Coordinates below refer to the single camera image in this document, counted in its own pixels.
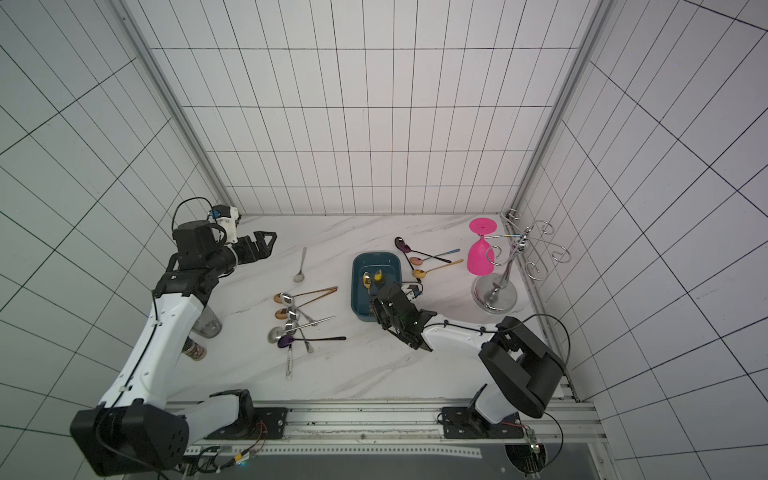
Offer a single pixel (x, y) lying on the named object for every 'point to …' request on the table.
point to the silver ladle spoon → (275, 334)
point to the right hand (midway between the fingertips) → (355, 300)
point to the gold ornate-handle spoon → (367, 280)
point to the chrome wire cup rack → (494, 292)
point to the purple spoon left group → (285, 341)
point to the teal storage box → (371, 273)
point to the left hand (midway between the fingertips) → (261, 243)
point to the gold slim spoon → (419, 273)
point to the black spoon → (400, 243)
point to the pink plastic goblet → (480, 254)
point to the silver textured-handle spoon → (290, 332)
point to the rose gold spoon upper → (278, 298)
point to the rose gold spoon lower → (283, 314)
